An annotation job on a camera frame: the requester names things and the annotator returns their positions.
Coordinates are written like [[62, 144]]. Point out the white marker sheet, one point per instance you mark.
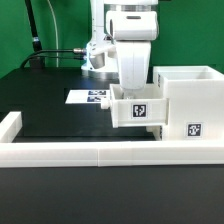
[[86, 96]]

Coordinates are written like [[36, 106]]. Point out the white front drawer tray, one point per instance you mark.
[[157, 132]]

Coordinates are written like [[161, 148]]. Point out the white U-shaped fence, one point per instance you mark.
[[99, 154]]

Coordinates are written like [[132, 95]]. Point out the white drawer cabinet box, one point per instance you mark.
[[195, 102]]

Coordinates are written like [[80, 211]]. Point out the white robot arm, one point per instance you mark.
[[117, 20]]

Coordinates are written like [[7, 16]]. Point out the white drawer tray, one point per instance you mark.
[[157, 132], [147, 108]]

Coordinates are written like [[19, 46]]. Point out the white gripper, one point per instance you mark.
[[133, 62]]

